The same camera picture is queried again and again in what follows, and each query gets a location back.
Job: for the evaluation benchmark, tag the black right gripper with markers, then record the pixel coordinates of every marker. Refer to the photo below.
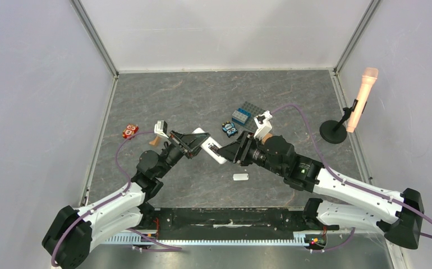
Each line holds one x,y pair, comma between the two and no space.
243,149

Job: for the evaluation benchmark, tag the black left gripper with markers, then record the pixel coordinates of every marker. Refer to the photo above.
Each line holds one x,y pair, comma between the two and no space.
185,140

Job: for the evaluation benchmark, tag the white remote control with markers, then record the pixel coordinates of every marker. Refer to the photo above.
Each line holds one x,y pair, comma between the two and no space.
205,146

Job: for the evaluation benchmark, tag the white battery cover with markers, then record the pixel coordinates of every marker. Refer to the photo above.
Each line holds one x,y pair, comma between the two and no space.
240,177

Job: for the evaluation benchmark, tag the black battery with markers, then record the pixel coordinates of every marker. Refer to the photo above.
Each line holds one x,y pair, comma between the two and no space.
214,148

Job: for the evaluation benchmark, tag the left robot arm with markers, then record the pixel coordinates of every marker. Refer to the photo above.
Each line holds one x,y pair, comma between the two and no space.
75,232

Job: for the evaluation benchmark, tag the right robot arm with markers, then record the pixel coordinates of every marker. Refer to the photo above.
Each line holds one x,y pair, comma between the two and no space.
391,213

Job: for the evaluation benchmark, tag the grey lego baseplate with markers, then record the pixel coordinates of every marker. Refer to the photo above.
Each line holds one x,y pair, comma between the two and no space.
254,110

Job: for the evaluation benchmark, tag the grey lego brick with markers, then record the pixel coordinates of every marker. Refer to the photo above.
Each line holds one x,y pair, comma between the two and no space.
236,120

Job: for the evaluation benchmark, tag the large wooden block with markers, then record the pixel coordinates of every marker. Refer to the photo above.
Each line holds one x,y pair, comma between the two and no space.
156,141

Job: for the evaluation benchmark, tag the small brown wooden block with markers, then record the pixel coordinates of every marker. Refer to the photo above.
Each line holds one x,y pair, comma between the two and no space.
266,137

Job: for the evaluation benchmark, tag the blue lego brick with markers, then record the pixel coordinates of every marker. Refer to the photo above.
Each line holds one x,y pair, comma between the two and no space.
244,112

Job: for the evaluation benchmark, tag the red owl toy block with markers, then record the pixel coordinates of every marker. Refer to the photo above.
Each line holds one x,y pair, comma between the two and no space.
129,131

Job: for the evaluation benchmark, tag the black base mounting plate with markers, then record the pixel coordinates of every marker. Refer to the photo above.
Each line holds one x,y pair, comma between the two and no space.
230,223

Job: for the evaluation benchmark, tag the black microphone stand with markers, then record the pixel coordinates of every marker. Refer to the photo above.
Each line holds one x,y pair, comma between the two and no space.
335,132

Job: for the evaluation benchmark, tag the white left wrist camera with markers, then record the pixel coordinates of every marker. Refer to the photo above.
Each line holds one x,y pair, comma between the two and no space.
160,129

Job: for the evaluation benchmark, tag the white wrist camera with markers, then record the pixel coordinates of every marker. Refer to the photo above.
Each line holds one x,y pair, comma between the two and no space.
160,129
263,124

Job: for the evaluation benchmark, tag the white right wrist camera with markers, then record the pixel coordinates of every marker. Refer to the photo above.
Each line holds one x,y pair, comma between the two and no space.
263,124

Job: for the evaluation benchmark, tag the white cable duct strip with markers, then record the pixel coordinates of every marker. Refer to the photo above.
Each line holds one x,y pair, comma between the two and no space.
126,238

